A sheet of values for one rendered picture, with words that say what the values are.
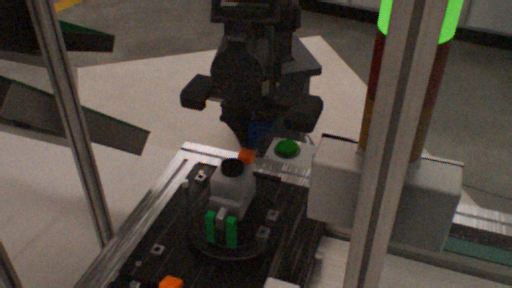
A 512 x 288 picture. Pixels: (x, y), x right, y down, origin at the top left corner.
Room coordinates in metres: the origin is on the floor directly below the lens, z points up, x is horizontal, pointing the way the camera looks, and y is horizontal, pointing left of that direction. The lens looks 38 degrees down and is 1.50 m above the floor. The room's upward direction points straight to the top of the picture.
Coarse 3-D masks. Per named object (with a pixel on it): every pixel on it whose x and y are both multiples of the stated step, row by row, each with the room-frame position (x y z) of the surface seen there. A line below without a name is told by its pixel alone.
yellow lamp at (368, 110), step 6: (366, 96) 0.31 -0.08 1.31; (366, 102) 0.31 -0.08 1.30; (372, 102) 0.30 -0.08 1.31; (366, 108) 0.31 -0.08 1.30; (372, 108) 0.30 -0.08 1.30; (366, 114) 0.31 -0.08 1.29; (366, 120) 0.31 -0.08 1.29; (366, 126) 0.31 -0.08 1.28; (360, 132) 0.31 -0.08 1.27; (366, 132) 0.30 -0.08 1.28; (360, 138) 0.31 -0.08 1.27; (366, 138) 0.30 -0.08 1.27; (360, 144) 0.31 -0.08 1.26; (366, 144) 0.30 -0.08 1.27
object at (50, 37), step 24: (48, 0) 0.52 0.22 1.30; (48, 24) 0.51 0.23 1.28; (48, 48) 0.51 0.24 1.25; (48, 72) 0.51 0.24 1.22; (72, 96) 0.52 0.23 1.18; (72, 120) 0.51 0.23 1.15; (72, 144) 0.51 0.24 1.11; (96, 168) 0.52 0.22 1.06; (96, 192) 0.51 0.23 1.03; (96, 216) 0.51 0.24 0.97; (0, 240) 0.36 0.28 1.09; (0, 264) 0.35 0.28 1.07
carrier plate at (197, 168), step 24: (192, 168) 0.63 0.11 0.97; (216, 168) 0.63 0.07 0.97; (192, 192) 0.57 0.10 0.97; (264, 192) 0.57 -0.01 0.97; (288, 192) 0.57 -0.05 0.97; (168, 216) 0.51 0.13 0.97; (288, 216) 0.51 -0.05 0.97; (144, 240) 0.47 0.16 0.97; (168, 240) 0.47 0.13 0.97; (288, 240) 0.47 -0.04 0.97; (312, 240) 0.47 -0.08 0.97; (144, 264) 0.43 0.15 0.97; (168, 264) 0.43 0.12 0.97; (192, 264) 0.43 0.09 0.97; (264, 264) 0.43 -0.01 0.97; (288, 264) 0.43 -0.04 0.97; (312, 264) 0.44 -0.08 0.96
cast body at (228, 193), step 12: (228, 168) 0.48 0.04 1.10; (240, 168) 0.48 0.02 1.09; (216, 180) 0.47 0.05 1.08; (228, 180) 0.47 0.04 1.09; (240, 180) 0.47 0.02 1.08; (252, 180) 0.50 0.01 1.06; (216, 192) 0.47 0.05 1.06; (228, 192) 0.46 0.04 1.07; (240, 192) 0.46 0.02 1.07; (252, 192) 0.49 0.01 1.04; (216, 204) 0.46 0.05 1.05; (228, 204) 0.46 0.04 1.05; (240, 204) 0.45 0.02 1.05; (216, 216) 0.44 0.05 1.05; (240, 216) 0.45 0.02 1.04
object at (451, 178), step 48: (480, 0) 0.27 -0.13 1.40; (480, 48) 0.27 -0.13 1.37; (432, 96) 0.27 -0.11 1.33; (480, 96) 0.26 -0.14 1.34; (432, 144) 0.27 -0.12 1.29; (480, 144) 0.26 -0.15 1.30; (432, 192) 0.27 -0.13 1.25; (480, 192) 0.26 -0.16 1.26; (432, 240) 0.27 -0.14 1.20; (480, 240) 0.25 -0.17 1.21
